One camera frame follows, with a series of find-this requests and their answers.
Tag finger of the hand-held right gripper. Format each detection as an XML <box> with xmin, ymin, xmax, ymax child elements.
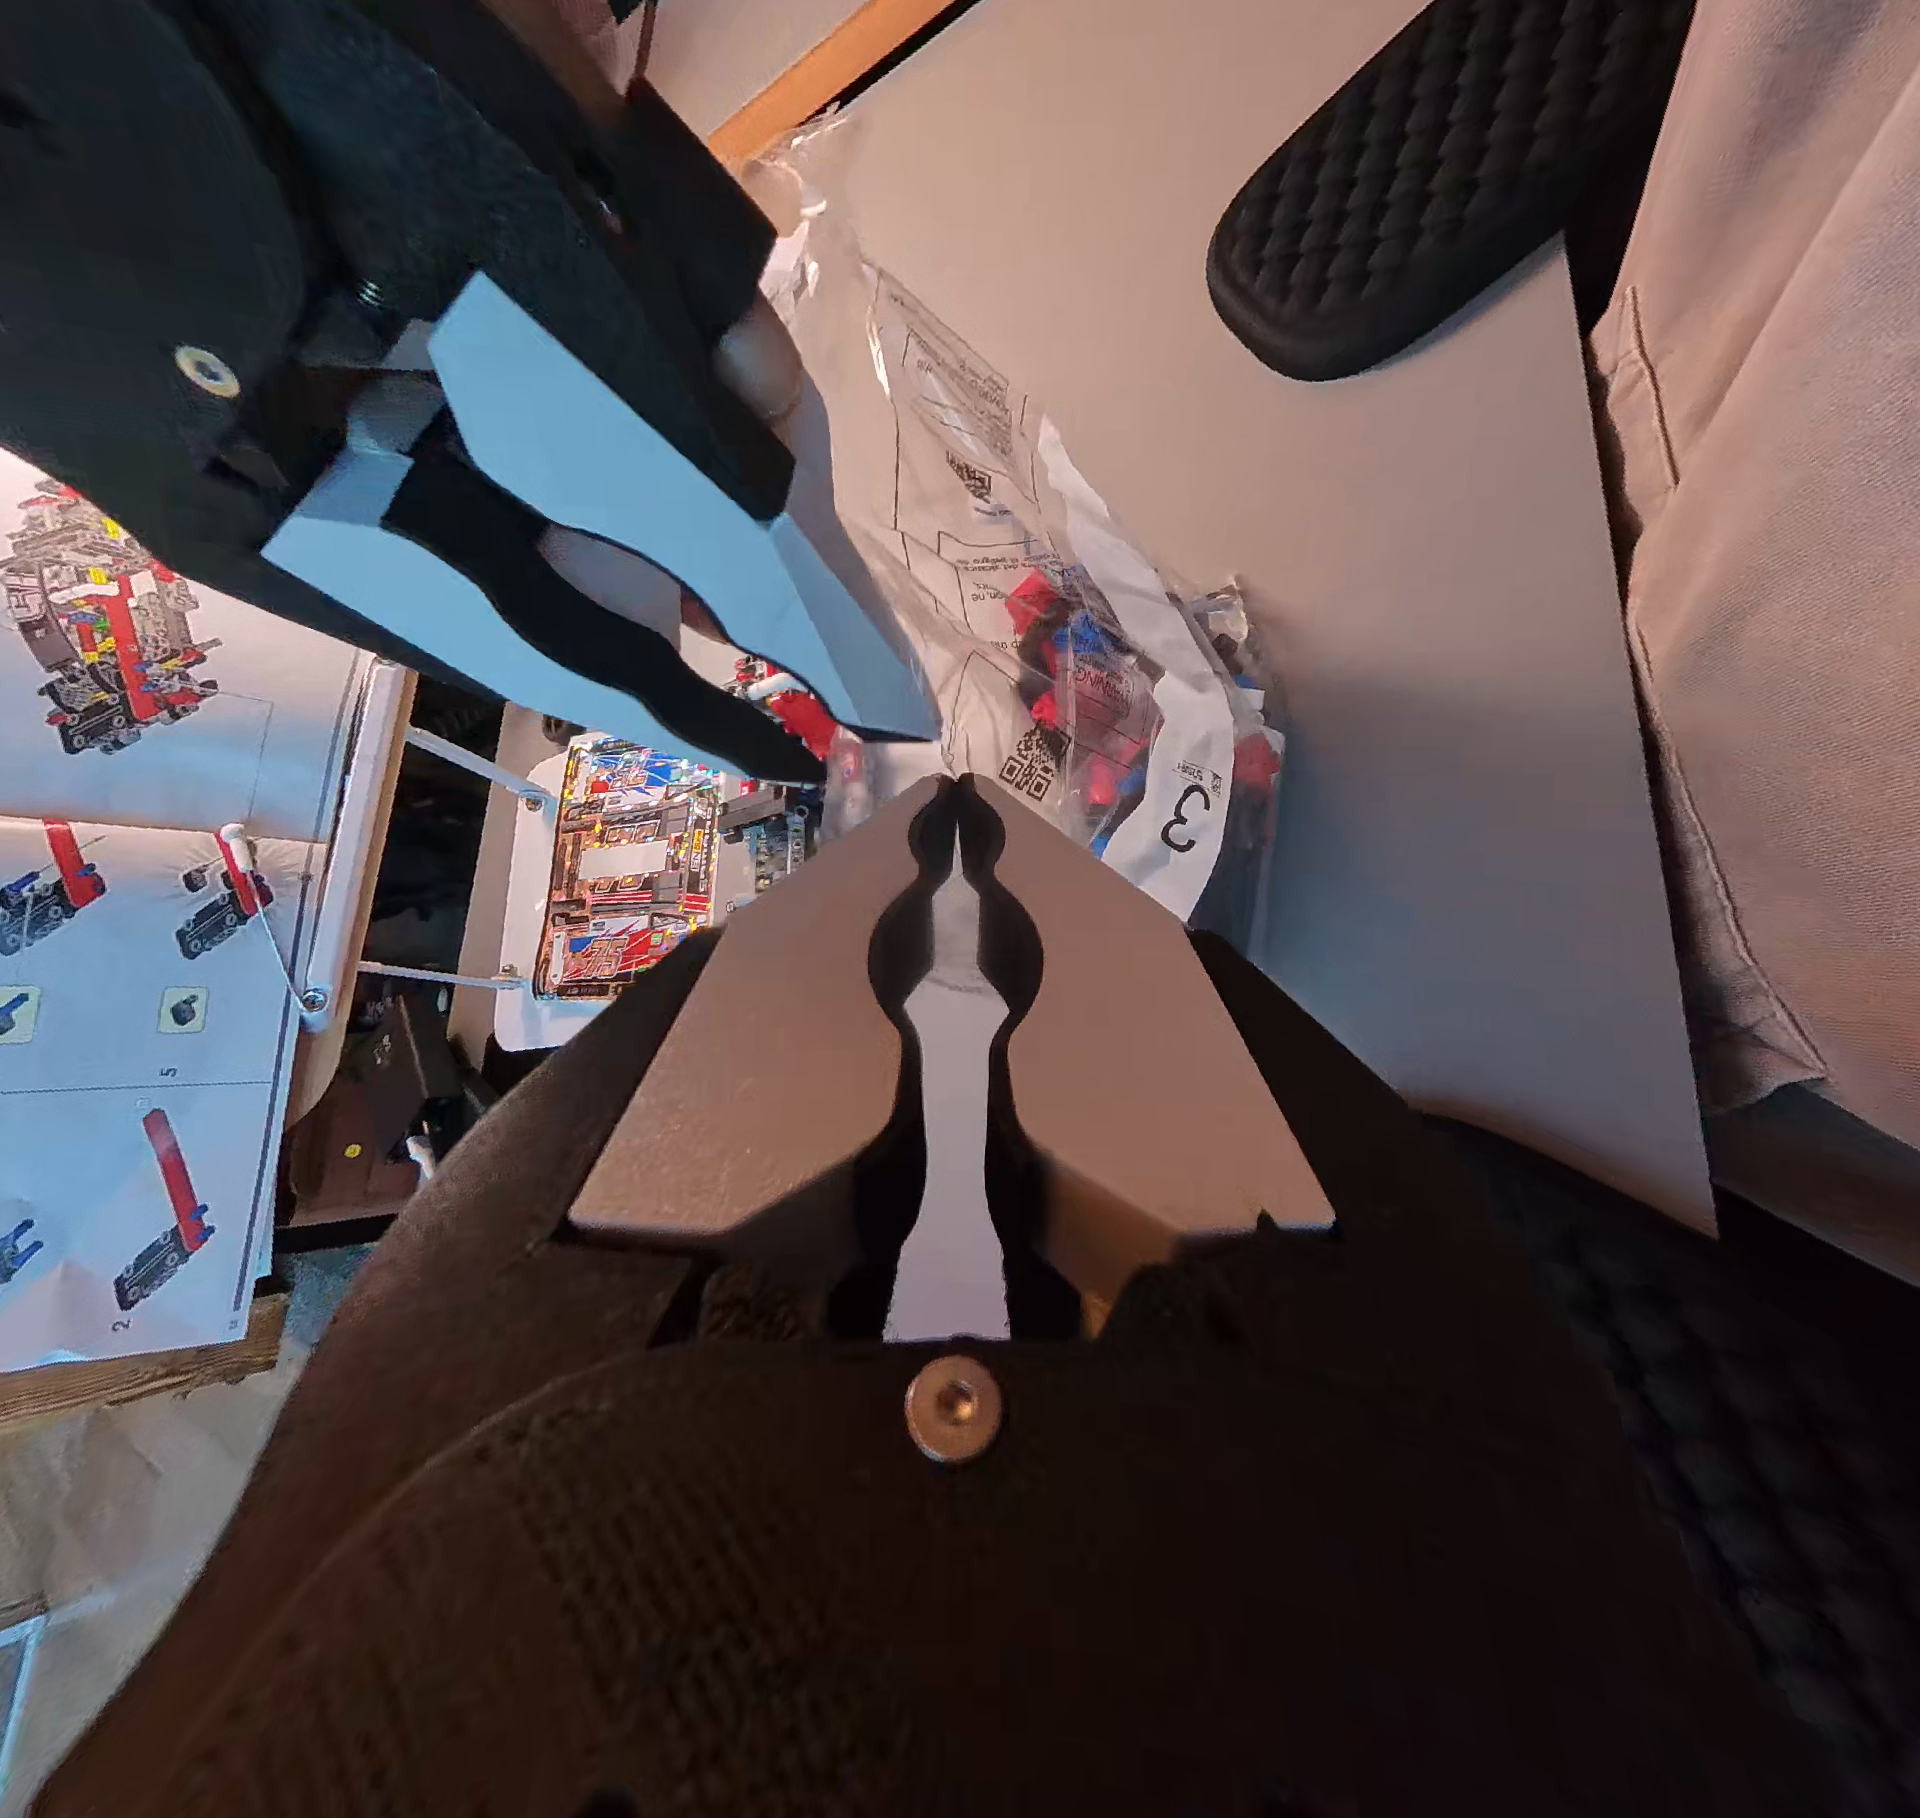
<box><xmin>426</xmin><ymin>270</ymin><xmax>945</xmax><ymax>744</ymax></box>
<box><xmin>259</xmin><ymin>443</ymin><xmax>828</xmax><ymax>787</ymax></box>

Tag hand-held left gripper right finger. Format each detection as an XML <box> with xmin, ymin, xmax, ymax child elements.
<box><xmin>959</xmin><ymin>775</ymin><xmax>1339</xmax><ymax>1332</ymax></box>

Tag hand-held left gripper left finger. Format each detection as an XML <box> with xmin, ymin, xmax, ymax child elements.
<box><xmin>568</xmin><ymin>775</ymin><xmax>956</xmax><ymax>1299</ymax></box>

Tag lego car chassis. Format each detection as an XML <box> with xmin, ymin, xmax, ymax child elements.
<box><xmin>721</xmin><ymin>656</ymin><xmax>875</xmax><ymax>891</ymax></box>

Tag clear bag of lego parts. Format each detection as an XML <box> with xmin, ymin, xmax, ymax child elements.
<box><xmin>749</xmin><ymin>123</ymin><xmax>1291</xmax><ymax>934</ymax></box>

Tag lego instruction booklet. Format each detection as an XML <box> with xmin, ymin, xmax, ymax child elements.
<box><xmin>0</xmin><ymin>443</ymin><xmax>396</xmax><ymax>1375</ymax></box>

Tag person's right hand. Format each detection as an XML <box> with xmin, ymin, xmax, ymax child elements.
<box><xmin>713</xmin><ymin>298</ymin><xmax>812</xmax><ymax>424</ymax></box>

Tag holographic sticker sheet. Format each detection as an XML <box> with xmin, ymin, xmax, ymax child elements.
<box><xmin>531</xmin><ymin>737</ymin><xmax>724</xmax><ymax>1005</ymax></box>

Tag brown cardboard box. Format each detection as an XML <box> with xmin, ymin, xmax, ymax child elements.
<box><xmin>291</xmin><ymin>991</ymin><xmax>501</xmax><ymax>1227</ymax></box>

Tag black padded chair armrest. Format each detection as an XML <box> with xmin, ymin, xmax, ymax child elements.
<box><xmin>1204</xmin><ymin>0</ymin><xmax>1714</xmax><ymax>383</ymax></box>
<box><xmin>1426</xmin><ymin>1111</ymin><xmax>1920</xmax><ymax>1818</ymax></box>

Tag person's tan trousers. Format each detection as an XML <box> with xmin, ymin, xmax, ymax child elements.
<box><xmin>1587</xmin><ymin>0</ymin><xmax>1920</xmax><ymax>1251</ymax></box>

